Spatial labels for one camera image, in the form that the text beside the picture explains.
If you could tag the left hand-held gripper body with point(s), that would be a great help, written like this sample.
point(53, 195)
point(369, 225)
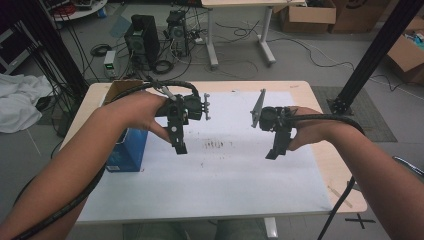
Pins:
point(191, 106)

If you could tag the black metal post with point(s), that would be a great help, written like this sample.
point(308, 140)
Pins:
point(380, 50)
point(53, 40)

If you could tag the white-legged desk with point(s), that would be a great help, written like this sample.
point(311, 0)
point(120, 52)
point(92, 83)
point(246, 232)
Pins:
point(211, 33)

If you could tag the low brown cardboard box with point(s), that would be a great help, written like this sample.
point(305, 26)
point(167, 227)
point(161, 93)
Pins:
point(308, 16)

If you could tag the round white table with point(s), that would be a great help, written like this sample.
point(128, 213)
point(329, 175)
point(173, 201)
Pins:
point(81, 10)

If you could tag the white paper sheet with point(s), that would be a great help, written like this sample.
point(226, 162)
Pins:
point(226, 186)

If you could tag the dark floor mat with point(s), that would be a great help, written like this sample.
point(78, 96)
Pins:
point(370, 115)

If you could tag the person's right hand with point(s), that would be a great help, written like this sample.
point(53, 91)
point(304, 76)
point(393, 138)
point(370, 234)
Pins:
point(310, 131)

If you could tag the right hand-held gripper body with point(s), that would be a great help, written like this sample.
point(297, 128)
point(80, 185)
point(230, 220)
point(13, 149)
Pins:
point(271, 118)

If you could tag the white cloth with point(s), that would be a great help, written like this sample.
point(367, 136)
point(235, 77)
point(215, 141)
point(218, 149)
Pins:
point(20, 100)

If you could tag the person's left hand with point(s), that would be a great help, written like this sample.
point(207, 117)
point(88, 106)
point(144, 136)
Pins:
point(140, 111)

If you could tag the tan tape strip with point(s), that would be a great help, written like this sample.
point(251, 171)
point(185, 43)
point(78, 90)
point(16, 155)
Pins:
point(340, 196)

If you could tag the chrome chair base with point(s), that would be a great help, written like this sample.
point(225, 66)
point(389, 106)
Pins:
point(411, 166)

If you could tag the blue cardboard box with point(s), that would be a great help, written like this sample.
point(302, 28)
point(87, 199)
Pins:
point(129, 151)

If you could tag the open cardboard box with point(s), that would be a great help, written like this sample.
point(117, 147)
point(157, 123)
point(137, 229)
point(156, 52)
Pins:
point(405, 56)

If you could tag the white power supply unit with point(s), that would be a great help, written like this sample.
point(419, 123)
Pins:
point(110, 63)

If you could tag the open-sided computer tower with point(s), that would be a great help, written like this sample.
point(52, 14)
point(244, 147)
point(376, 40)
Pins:
point(178, 31)

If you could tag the black computer tower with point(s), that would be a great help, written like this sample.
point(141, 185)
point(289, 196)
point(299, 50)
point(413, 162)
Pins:
point(144, 40)

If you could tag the light wooden table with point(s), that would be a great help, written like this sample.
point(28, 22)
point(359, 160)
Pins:
point(310, 93)

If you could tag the tall brown cardboard box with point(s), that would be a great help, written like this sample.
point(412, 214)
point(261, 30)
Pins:
point(358, 15)

